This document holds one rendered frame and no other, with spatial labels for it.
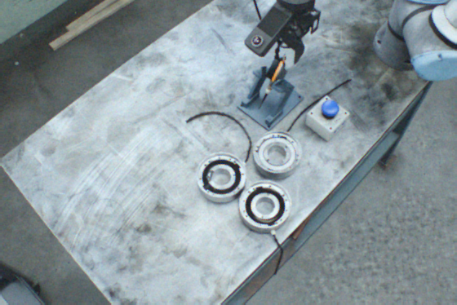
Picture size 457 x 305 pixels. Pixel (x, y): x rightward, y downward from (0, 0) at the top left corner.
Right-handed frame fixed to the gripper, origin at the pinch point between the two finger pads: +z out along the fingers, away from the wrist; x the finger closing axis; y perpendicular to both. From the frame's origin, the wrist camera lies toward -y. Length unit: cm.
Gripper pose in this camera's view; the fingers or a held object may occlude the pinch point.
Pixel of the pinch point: (280, 64)
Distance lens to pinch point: 102.5
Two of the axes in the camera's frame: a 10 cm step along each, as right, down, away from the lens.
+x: -7.2, -5.8, 3.7
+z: 0.2, 5.2, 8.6
